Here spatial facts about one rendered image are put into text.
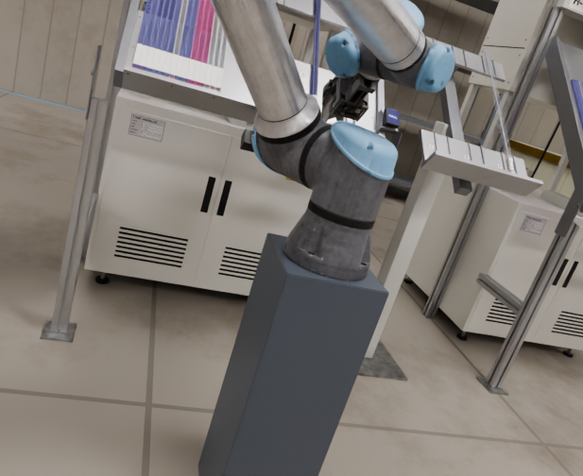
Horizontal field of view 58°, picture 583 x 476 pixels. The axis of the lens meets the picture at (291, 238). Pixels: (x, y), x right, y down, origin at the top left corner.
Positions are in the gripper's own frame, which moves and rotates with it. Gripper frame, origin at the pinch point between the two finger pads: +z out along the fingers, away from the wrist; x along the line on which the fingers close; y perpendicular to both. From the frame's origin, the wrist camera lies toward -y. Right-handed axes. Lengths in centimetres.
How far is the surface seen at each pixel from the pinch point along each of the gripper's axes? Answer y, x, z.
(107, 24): -240, -81, 262
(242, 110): -2.2, -18.4, 10.6
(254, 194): -3, -2, 52
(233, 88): -7.4, -21.3, 9.9
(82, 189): 18, -51, 31
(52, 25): -231, -120, 272
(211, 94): -2.2, -26.8, 8.2
